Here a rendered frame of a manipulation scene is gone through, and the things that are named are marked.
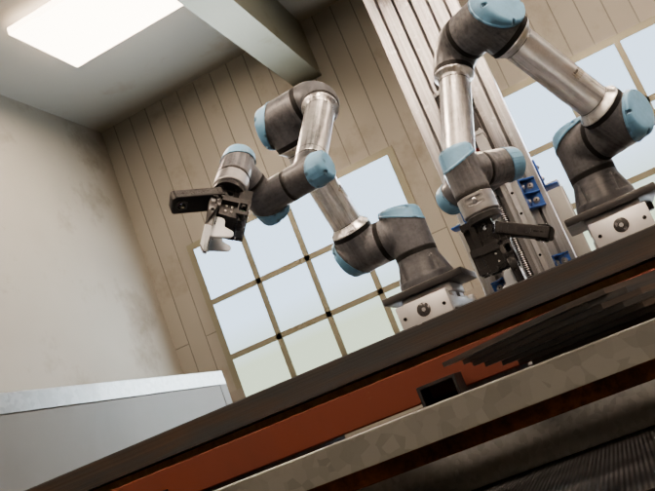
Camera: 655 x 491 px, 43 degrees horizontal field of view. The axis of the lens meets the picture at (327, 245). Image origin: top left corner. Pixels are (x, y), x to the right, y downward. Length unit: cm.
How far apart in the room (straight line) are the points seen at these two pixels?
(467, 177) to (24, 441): 98
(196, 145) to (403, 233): 393
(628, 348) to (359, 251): 158
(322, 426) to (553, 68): 117
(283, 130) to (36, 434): 99
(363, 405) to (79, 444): 82
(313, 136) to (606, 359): 131
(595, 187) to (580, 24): 340
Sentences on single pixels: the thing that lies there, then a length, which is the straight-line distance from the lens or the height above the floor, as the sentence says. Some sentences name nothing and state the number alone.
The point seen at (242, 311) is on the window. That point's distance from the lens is 569.
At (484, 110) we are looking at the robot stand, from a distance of 242.
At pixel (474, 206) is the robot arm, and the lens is 168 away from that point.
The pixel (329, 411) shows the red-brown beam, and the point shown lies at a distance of 112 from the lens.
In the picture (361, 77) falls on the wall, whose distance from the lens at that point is 565.
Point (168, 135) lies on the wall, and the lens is 614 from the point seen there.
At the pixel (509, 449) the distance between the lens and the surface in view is 187.
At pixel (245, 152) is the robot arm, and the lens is 188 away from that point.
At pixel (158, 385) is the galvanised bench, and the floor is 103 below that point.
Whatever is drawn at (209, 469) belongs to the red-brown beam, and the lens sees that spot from 120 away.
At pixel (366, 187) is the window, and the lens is 545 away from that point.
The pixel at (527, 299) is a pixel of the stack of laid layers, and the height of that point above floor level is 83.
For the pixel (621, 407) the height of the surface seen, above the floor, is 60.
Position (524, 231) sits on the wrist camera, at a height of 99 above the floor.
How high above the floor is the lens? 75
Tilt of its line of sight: 12 degrees up
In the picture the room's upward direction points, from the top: 22 degrees counter-clockwise
